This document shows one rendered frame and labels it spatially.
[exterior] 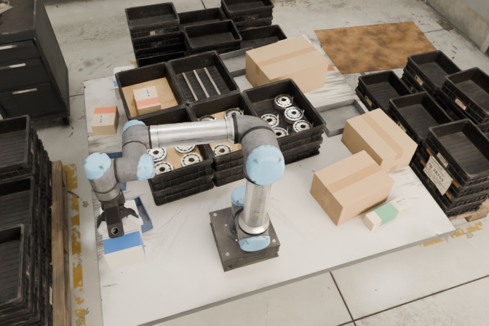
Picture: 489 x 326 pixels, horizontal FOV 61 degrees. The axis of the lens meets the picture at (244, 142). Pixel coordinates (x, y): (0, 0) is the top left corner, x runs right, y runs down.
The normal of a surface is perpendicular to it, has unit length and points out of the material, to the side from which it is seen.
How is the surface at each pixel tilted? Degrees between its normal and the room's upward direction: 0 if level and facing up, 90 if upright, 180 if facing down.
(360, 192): 0
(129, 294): 0
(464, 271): 0
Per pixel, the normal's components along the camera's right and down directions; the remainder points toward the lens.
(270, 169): 0.19, 0.60
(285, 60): 0.01, -0.68
